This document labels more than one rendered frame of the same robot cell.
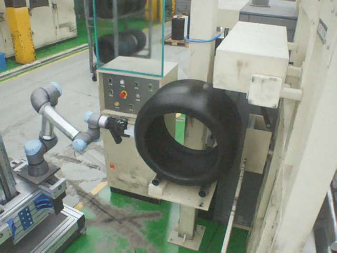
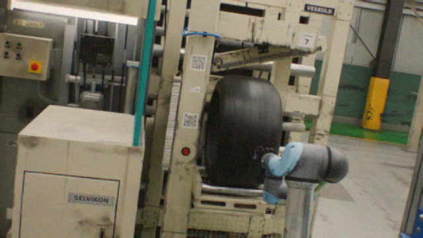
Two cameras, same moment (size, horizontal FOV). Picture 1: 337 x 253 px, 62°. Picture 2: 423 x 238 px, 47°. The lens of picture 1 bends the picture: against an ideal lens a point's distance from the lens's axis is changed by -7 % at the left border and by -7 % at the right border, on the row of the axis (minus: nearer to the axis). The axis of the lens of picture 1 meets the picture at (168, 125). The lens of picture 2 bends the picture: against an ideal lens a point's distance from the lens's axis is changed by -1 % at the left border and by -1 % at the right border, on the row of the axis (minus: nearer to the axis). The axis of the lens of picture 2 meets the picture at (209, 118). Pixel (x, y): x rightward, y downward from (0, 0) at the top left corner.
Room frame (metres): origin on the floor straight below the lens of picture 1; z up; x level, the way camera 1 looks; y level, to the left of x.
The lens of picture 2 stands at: (2.76, 2.03, 1.67)
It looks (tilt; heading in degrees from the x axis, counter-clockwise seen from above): 10 degrees down; 242
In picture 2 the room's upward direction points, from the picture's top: 8 degrees clockwise
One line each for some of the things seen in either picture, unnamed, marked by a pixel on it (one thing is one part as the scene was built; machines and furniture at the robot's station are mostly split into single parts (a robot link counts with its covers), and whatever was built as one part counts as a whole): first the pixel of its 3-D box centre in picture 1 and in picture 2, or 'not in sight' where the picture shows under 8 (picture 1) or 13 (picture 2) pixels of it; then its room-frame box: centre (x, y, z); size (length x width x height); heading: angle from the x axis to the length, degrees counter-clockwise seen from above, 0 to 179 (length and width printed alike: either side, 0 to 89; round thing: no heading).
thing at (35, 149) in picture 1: (34, 151); not in sight; (1.63, 0.93, 0.88); 0.13 x 0.12 x 0.14; 159
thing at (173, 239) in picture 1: (187, 233); not in sight; (1.71, -0.18, 0.02); 0.27 x 0.27 x 0.04; 72
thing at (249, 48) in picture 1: (254, 52); (261, 31); (1.24, -0.36, 1.71); 0.61 x 0.25 x 0.15; 162
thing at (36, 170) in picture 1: (37, 164); not in sight; (1.62, 0.93, 0.77); 0.15 x 0.15 x 0.10
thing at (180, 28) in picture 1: (181, 27); not in sight; (8.35, -0.28, 0.38); 1.20 x 0.80 x 0.76; 161
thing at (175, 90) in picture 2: not in sight; (172, 123); (1.80, -0.18, 1.19); 0.05 x 0.04 x 0.48; 72
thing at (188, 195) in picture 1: (186, 183); (224, 199); (1.46, -0.12, 0.80); 0.37 x 0.36 x 0.02; 72
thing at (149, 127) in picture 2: not in sight; (143, 177); (1.58, -1.03, 0.61); 0.33 x 0.06 x 0.86; 72
